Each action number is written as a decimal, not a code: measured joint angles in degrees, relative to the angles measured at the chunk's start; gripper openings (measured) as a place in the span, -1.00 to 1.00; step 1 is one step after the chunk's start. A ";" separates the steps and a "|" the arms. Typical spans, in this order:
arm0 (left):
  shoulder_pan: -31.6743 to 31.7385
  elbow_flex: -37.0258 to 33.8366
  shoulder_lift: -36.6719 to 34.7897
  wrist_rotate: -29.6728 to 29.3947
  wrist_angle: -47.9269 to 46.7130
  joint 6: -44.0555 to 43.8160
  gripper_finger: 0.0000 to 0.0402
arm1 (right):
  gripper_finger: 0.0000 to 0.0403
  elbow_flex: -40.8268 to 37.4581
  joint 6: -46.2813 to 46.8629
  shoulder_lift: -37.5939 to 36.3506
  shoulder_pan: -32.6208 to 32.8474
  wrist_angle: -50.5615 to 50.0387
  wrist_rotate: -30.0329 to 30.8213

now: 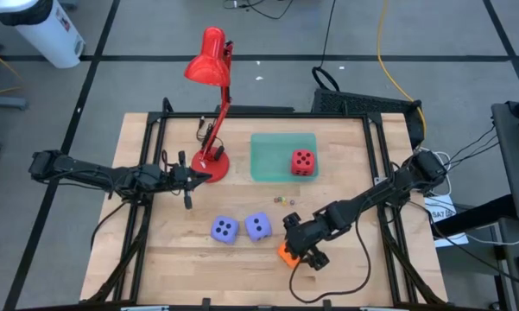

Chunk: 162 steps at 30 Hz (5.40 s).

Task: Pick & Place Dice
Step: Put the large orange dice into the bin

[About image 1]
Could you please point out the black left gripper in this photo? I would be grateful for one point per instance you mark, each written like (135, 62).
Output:
(172, 177)

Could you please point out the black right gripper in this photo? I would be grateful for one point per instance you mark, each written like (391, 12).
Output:
(304, 237)

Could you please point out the large orange foam die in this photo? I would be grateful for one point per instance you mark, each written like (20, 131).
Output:
(287, 260)

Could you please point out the large purple foam die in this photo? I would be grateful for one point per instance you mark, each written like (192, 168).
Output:
(224, 231)
(259, 228)

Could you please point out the large red foam die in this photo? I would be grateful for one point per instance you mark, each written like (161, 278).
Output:
(303, 163)

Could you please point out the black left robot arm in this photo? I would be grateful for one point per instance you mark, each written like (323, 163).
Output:
(90, 170)

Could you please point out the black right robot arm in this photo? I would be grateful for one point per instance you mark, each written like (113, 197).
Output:
(371, 194)

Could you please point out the green translucent plastic bin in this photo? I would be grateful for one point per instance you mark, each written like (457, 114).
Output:
(270, 160)

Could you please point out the red desk lamp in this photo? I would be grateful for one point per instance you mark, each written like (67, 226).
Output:
(207, 65)

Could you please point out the white paper sheet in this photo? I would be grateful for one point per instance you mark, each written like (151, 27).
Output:
(442, 211)

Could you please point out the black computer case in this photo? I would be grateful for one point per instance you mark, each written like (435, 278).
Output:
(362, 103)

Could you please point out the white trash can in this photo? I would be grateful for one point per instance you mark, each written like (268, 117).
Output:
(47, 34)

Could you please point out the grey flat floor base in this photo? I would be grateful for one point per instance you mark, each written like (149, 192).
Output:
(4, 102)

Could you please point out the grey side desk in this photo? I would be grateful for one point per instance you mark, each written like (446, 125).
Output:
(507, 151)

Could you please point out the black metal table frame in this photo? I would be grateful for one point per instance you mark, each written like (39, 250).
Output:
(263, 116)

